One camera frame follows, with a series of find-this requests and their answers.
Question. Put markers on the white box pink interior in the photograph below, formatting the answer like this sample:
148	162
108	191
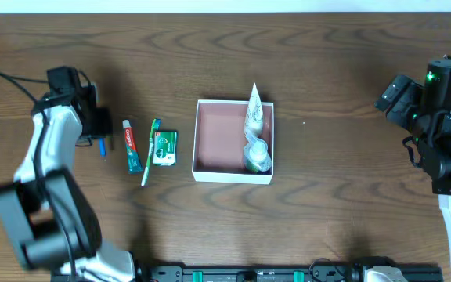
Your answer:
219	141

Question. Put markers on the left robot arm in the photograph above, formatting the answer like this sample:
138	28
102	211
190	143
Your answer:
48	220

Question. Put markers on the blue disposable razor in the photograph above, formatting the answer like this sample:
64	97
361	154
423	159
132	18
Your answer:
102	147

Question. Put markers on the red green toothpaste tube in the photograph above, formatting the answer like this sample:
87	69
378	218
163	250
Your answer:
134	164

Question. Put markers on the green white toothbrush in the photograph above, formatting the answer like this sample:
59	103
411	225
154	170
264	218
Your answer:
154	127

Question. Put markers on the green soap packet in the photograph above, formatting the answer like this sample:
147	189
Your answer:
165	144

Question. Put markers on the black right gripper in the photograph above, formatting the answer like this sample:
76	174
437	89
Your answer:
399	100

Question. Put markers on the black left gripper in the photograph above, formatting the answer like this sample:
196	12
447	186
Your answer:
102	122

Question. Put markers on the clear pump spray bottle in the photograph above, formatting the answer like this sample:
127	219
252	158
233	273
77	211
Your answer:
256	154

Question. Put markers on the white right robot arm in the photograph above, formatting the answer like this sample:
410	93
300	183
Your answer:
424	111

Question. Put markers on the white leaf-print tube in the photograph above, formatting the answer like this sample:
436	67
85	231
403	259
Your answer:
254	119

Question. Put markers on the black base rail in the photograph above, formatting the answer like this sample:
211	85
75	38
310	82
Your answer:
322	269

